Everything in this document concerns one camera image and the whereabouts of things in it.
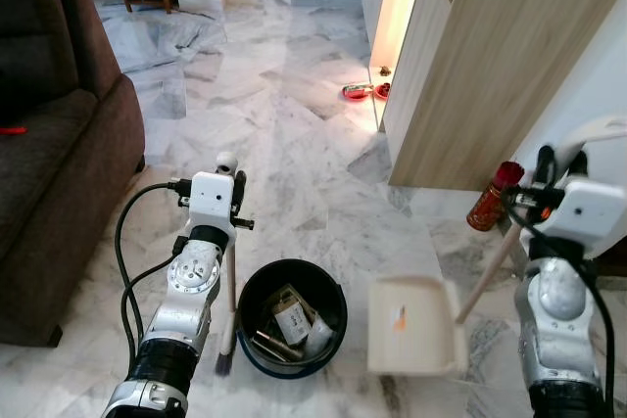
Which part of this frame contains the small white printed carton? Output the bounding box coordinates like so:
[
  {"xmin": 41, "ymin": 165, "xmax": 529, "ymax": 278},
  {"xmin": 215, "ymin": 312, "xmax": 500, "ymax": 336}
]
[{"xmin": 272, "ymin": 301, "xmax": 315, "ymax": 347}]

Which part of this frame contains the light wood cabinet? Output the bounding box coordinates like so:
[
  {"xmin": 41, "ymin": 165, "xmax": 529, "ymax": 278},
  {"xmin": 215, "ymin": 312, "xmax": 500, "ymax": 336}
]
[{"xmin": 367, "ymin": 0, "xmax": 627, "ymax": 192}]

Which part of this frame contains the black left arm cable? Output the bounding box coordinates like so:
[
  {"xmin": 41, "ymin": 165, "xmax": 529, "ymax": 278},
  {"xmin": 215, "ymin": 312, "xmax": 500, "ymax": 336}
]
[{"xmin": 115, "ymin": 180, "xmax": 193, "ymax": 350}]

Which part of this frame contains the large red pet bowl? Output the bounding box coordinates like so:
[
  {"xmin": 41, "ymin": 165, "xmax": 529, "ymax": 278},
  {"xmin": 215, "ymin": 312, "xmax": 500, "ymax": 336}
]
[{"xmin": 341, "ymin": 83, "xmax": 374, "ymax": 102}]

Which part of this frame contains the dark brown fabric sofa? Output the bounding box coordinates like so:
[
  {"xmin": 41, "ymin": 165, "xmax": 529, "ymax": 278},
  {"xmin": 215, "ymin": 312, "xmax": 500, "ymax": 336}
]
[{"xmin": 0, "ymin": 0, "xmax": 148, "ymax": 348}]

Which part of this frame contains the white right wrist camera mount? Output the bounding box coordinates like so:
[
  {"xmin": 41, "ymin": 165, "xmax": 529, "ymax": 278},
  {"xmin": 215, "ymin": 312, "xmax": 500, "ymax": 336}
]
[{"xmin": 549, "ymin": 178, "xmax": 627, "ymax": 260}]

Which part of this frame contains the wooden handled small broom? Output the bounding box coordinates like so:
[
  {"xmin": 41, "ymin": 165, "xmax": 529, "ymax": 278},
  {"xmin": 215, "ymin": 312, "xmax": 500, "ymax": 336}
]
[{"xmin": 214, "ymin": 151, "xmax": 242, "ymax": 378}]

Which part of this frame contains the black round waste bucket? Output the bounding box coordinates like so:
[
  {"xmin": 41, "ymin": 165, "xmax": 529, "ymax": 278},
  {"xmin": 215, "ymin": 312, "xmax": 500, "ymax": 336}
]
[{"xmin": 236, "ymin": 258, "xmax": 349, "ymax": 381}]

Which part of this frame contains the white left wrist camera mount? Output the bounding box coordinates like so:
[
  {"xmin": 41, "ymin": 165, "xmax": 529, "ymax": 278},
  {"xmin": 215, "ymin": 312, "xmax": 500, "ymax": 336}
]
[{"xmin": 188, "ymin": 171, "xmax": 239, "ymax": 235}]

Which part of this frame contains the red spray can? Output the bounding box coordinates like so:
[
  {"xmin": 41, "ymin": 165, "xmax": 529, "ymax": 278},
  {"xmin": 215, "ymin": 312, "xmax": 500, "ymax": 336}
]
[{"xmin": 466, "ymin": 161, "xmax": 526, "ymax": 234}]

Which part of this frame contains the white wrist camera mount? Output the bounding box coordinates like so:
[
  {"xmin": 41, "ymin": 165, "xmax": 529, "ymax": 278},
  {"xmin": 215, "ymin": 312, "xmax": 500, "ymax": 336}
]
[
  {"xmin": 549, "ymin": 178, "xmax": 627, "ymax": 260},
  {"xmin": 188, "ymin": 171, "xmax": 239, "ymax": 235}
]

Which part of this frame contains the beige dustpan with wooden handle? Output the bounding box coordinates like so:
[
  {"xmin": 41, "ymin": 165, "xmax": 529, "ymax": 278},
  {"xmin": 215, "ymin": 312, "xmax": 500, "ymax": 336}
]
[{"xmin": 367, "ymin": 115, "xmax": 627, "ymax": 376}]

